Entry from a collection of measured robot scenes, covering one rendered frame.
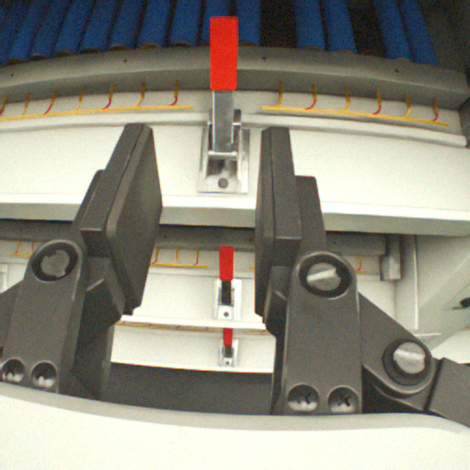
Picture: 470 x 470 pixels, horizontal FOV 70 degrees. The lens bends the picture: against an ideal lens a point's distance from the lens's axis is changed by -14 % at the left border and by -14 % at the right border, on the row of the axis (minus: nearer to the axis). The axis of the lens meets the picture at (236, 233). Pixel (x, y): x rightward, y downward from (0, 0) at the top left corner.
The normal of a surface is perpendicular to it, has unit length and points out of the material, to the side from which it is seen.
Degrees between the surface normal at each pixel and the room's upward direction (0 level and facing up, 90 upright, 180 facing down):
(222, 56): 76
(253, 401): 0
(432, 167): 21
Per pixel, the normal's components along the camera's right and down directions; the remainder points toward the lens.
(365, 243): 0.00, -0.21
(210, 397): 0.01, -0.55
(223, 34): -0.04, 0.68
